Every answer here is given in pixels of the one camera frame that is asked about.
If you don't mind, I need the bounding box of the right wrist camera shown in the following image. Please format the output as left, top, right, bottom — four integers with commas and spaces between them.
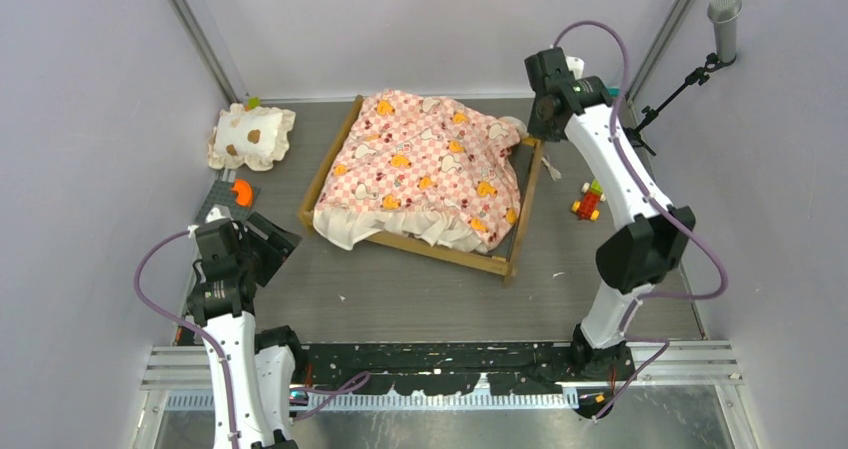
565, 55, 585, 79

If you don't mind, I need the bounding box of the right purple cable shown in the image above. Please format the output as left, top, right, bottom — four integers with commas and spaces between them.
553, 20, 730, 422

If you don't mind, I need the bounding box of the wooden pet bed frame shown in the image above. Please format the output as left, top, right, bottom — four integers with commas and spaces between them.
297, 94, 546, 287

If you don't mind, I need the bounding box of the orange curved toy block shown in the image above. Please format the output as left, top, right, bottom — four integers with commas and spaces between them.
230, 179, 255, 208

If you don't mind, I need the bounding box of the pink checkered duck mattress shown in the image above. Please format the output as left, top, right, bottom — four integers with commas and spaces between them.
312, 88, 529, 255

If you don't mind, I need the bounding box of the grey microphone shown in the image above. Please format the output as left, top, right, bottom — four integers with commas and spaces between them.
707, 0, 743, 64

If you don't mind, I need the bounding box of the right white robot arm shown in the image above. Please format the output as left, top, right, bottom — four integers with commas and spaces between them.
524, 47, 695, 380

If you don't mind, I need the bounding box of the purple cable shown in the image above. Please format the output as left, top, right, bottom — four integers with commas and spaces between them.
553, 20, 730, 422
133, 230, 372, 449

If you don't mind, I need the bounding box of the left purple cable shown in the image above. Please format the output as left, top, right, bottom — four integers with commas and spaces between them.
133, 230, 372, 449

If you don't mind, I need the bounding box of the black microphone stand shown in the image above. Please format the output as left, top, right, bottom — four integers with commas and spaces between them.
624, 53, 736, 156

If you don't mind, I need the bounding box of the red toy block car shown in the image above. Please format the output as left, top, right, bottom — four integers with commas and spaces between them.
571, 179, 606, 221

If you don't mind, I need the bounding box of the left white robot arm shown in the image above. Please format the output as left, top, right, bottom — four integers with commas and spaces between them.
187, 205, 307, 448

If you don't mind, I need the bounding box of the white ruffled pillow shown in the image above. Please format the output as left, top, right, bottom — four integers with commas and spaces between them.
206, 103, 296, 172

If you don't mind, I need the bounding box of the grey building baseplate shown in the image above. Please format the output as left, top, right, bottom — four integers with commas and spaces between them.
194, 179, 260, 224

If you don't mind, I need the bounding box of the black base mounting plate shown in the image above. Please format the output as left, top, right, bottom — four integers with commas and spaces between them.
293, 342, 635, 396

